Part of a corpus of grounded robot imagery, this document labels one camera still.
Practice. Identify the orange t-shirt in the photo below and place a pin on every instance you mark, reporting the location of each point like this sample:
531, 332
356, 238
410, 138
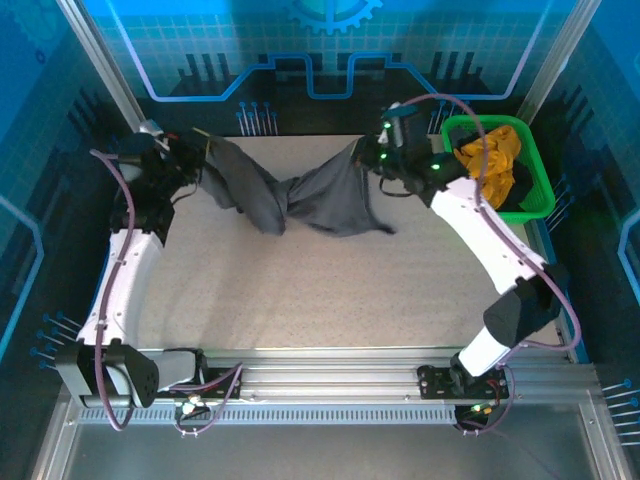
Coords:
495, 160

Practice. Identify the dark grey t-shirt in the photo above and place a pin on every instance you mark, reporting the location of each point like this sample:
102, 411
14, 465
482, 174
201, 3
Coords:
320, 192

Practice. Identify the aluminium mounting rail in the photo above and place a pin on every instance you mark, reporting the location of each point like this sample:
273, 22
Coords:
325, 375

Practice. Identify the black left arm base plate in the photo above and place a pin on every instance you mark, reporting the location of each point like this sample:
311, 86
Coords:
220, 382

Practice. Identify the black t-shirt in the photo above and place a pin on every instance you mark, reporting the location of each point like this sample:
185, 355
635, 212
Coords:
524, 182

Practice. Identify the aluminium lower frame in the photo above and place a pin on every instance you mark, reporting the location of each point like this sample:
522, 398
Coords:
320, 428

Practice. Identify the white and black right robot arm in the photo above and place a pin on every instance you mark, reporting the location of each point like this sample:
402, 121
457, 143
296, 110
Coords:
492, 240

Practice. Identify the green plastic basket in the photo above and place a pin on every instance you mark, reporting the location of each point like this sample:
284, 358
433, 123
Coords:
542, 190

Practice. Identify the aluminium frame post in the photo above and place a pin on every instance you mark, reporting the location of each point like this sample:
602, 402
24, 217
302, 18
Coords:
560, 55
100, 55

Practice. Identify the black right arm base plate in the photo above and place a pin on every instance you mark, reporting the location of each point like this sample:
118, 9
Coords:
435, 382

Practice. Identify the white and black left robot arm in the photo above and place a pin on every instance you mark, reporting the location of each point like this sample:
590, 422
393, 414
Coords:
127, 280

